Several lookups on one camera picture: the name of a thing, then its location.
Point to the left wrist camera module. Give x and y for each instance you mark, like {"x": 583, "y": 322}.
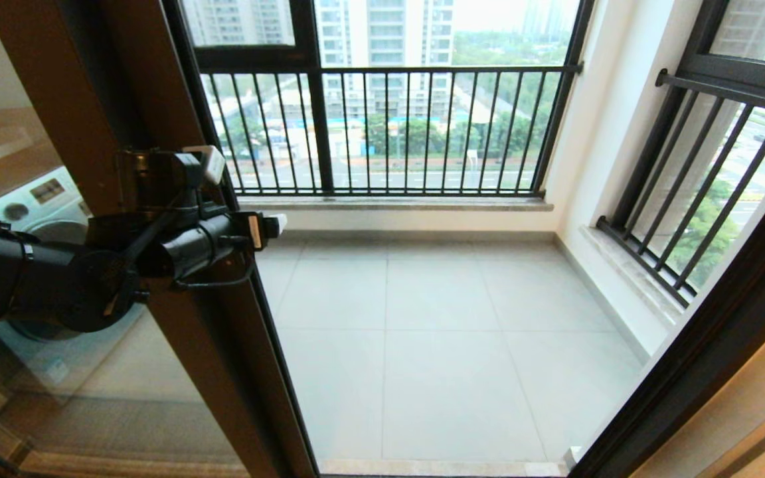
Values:
{"x": 266, "y": 229}

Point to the sliding glass door brown frame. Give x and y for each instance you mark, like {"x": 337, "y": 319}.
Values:
{"x": 157, "y": 66}

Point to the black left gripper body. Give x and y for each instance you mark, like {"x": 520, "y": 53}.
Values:
{"x": 183, "y": 245}

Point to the grey stone window sill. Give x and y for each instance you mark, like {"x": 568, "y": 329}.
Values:
{"x": 455, "y": 204}
{"x": 625, "y": 265}

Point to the dark window frame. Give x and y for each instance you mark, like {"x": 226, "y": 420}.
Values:
{"x": 306, "y": 40}
{"x": 754, "y": 70}

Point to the black window guard railing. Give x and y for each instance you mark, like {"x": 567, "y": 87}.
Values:
{"x": 635, "y": 249}
{"x": 455, "y": 193}

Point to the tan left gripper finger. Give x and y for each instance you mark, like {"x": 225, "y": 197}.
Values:
{"x": 213, "y": 166}

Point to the dark brown door jamb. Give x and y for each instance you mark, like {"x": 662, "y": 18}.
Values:
{"x": 688, "y": 378}

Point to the white front-load washing machine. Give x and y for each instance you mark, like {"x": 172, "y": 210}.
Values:
{"x": 44, "y": 192}

